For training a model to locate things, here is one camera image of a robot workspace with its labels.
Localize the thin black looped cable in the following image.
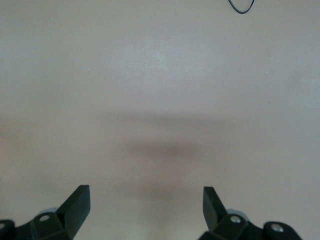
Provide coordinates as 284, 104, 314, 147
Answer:
227, 0, 255, 14

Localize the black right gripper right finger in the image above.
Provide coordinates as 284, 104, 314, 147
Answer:
198, 186, 303, 240

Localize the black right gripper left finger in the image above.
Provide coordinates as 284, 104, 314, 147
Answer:
0, 184, 91, 240

